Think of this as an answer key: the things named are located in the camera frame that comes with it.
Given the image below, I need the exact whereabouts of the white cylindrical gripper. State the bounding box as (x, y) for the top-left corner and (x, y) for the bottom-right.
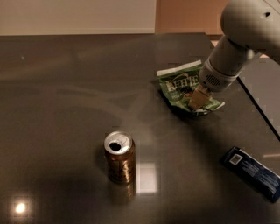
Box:
(188, 59), (242, 110)

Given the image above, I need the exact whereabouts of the green jalapeno chip bag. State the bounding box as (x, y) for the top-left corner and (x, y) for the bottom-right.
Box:
(157, 60), (225, 116)

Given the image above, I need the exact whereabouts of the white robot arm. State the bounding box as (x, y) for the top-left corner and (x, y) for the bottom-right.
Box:
(189, 0), (280, 110)

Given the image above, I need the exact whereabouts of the orange soda can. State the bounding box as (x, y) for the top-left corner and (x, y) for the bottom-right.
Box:
(104, 130), (136, 184)

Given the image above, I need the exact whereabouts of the dark blue snack packet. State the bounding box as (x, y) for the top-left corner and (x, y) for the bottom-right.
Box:
(220, 146), (280, 203)

